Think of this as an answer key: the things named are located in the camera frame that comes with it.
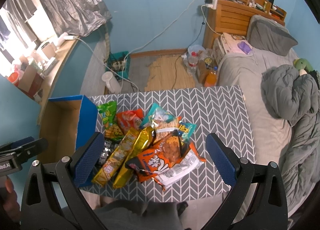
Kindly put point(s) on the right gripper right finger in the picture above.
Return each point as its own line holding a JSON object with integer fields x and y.
{"x": 234, "y": 173}

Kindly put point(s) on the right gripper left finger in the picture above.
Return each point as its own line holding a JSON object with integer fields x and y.
{"x": 71, "y": 172}

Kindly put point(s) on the long yellow cracker pack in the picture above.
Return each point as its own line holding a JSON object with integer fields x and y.
{"x": 117, "y": 158}

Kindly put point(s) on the black snack packet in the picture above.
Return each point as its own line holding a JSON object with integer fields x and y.
{"x": 109, "y": 148}

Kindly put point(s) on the orange white snack bag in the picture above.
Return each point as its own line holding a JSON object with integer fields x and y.
{"x": 190, "y": 161}

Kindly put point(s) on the gold foil snack bag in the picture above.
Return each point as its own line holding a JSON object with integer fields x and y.
{"x": 144, "y": 139}

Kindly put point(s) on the green pea snack bag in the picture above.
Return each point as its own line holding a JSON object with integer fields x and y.
{"x": 108, "y": 113}

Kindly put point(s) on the orange black corn snack bag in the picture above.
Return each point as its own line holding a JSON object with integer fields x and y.
{"x": 172, "y": 147}

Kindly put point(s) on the red-orange snack bag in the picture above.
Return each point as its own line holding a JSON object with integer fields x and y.
{"x": 129, "y": 119}

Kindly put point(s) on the clear noodle snack bag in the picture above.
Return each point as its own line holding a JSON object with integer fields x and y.
{"x": 163, "y": 122}

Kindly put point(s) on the teal cartoon snack bag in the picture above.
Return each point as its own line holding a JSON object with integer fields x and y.
{"x": 185, "y": 130}

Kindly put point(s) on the person's left hand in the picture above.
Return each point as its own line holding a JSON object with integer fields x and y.
{"x": 10, "y": 205}

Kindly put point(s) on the blue cardboard box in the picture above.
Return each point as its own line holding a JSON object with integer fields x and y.
{"x": 67, "y": 124}

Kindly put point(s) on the grey chevron table mat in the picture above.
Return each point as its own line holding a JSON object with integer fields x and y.
{"x": 219, "y": 109}

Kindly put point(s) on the person's grey trousers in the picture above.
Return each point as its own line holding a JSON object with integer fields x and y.
{"x": 122, "y": 214}

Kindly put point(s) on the brown cardboard box on sill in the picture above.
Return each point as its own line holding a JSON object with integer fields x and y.
{"x": 30, "y": 82}

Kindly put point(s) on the red bucket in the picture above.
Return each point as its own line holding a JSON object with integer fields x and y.
{"x": 14, "y": 79}

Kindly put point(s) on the grey duvet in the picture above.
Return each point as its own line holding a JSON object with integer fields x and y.
{"x": 295, "y": 98}

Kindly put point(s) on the white kettle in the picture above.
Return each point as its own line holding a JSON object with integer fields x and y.
{"x": 111, "y": 82}

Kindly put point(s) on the orange juice bottle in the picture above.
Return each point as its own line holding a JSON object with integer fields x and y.
{"x": 212, "y": 77}

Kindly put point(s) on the teal crate with power strip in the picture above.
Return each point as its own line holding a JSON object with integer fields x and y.
{"x": 120, "y": 63}

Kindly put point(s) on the wooden windowsill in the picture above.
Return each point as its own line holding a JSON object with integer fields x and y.
{"x": 48, "y": 85}

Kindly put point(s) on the clear water bottle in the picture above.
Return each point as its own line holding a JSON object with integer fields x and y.
{"x": 192, "y": 62}

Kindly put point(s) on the green plush toy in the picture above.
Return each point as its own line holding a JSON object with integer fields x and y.
{"x": 303, "y": 66}

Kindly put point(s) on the grey pillow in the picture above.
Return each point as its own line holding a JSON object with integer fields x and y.
{"x": 268, "y": 35}

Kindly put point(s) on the silver grey curtain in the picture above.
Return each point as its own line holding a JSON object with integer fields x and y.
{"x": 77, "y": 17}

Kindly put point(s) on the wooden headboard shelf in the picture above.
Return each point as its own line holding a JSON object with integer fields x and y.
{"x": 233, "y": 17}

